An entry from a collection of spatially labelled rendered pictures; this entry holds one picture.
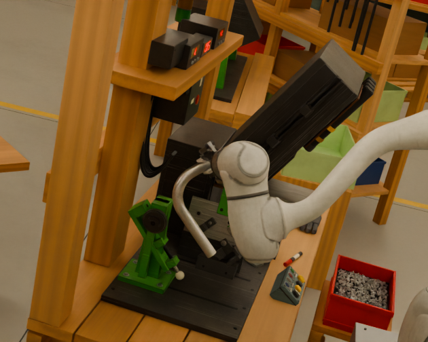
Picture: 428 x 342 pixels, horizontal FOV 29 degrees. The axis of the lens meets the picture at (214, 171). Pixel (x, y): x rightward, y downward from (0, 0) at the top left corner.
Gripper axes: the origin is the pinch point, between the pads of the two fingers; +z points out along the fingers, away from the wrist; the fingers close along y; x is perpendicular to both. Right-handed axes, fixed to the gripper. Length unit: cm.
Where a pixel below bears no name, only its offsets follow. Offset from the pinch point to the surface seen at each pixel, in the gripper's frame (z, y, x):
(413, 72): 641, -108, -423
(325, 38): 277, -1, -176
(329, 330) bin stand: 31, -72, -16
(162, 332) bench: 10.0, -36.2, 32.8
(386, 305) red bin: 32, -76, -38
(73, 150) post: -10.7, 21.5, 30.9
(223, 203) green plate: 39.5, -18.4, -7.7
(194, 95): 32.7, 17.1, -15.0
